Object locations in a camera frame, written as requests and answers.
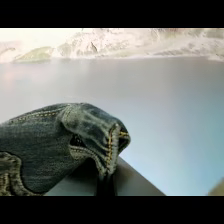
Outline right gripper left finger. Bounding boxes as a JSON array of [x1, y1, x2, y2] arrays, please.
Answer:
[[45, 157, 101, 197]]

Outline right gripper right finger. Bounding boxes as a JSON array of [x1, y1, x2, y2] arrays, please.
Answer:
[[112, 156, 166, 197]]

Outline blue jeans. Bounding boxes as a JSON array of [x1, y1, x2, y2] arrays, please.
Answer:
[[0, 102, 132, 197]]

